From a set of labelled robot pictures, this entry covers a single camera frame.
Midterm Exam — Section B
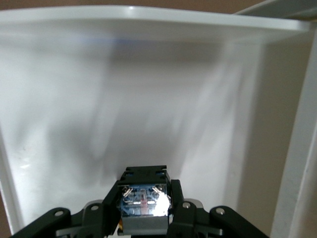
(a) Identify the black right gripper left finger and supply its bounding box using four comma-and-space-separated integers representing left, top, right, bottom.
81, 179, 125, 238

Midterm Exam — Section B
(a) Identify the white drawer cabinet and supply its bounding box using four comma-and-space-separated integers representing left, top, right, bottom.
234, 0, 317, 238

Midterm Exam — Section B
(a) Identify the brown table mat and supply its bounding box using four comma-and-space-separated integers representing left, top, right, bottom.
0, 0, 270, 15

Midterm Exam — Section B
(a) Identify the red push button switch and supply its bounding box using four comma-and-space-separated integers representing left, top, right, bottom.
116, 165, 173, 237

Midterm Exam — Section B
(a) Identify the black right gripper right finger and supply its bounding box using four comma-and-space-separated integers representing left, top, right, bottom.
166, 178, 200, 238

